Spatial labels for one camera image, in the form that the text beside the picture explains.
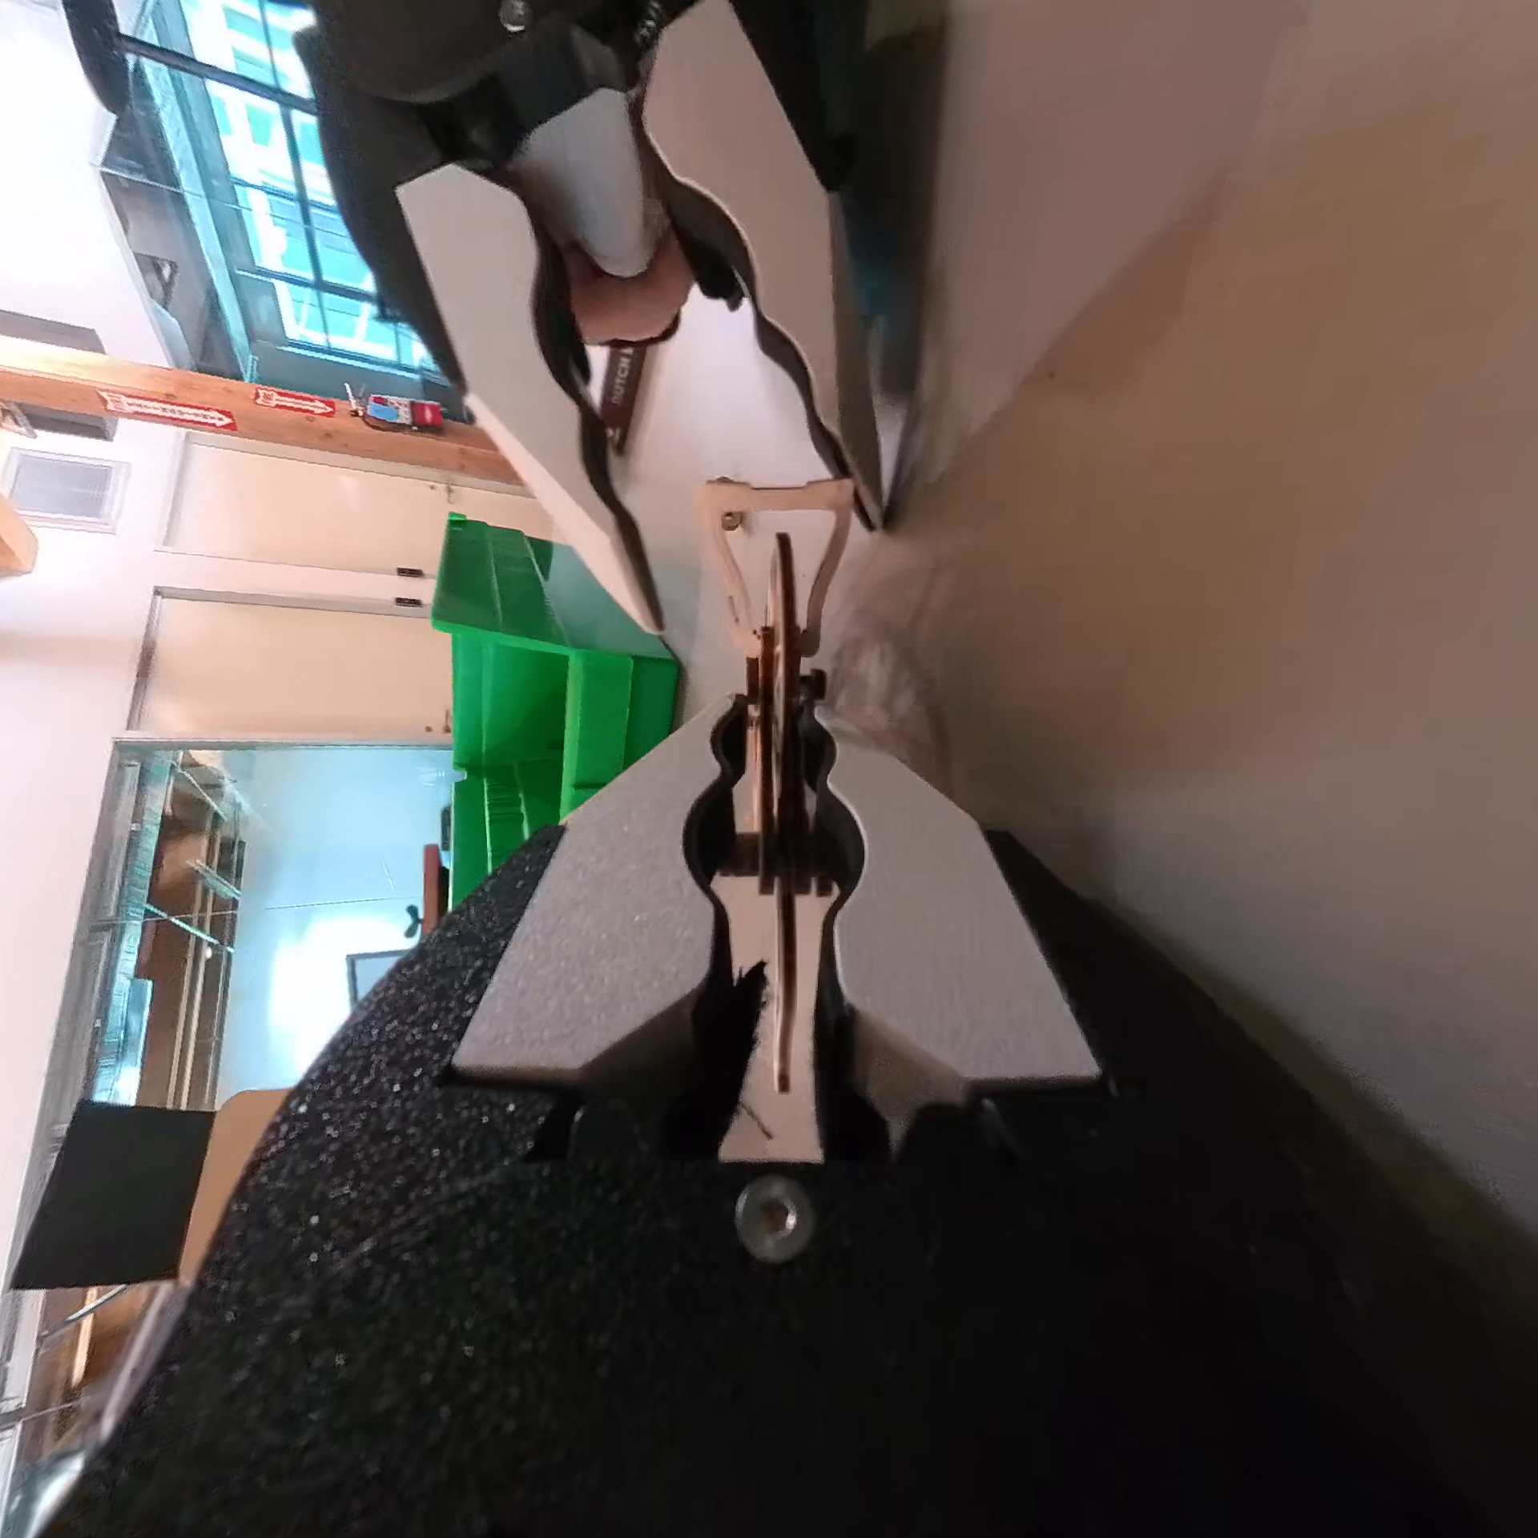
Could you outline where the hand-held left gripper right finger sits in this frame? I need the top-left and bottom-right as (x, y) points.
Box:
(813, 707), (1102, 1115)

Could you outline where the large paned window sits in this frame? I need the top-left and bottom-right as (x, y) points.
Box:
(113, 0), (470, 386)

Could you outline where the wall air vent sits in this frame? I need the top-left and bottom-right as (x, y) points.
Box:
(0, 450), (131, 533)

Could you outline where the grey desk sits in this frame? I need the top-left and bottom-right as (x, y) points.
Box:
(600, 0), (1538, 1538)

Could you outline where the metal storage rack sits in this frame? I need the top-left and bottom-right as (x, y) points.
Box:
(108, 751), (247, 1108)

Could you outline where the green plastic bin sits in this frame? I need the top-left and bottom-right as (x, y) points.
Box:
(430, 514), (683, 915)

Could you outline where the red fire extinguisher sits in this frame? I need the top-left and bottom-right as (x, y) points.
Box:
(348, 383), (452, 434)

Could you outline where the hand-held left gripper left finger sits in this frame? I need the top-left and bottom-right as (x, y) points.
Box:
(450, 694), (739, 1100)

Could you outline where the person's right hand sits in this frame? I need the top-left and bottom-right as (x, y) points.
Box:
(569, 243), (692, 348)

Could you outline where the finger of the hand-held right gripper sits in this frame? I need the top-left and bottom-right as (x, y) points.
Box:
(642, 0), (891, 533)
(393, 159), (666, 635)

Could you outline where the wooden bicycle model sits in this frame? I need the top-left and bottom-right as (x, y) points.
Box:
(699, 474), (857, 1097)

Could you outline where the beige chair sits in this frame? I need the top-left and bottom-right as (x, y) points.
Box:
(179, 1088), (289, 1276)

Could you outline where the white door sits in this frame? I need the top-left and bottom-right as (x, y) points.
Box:
(131, 590), (457, 734)
(161, 432), (531, 579)

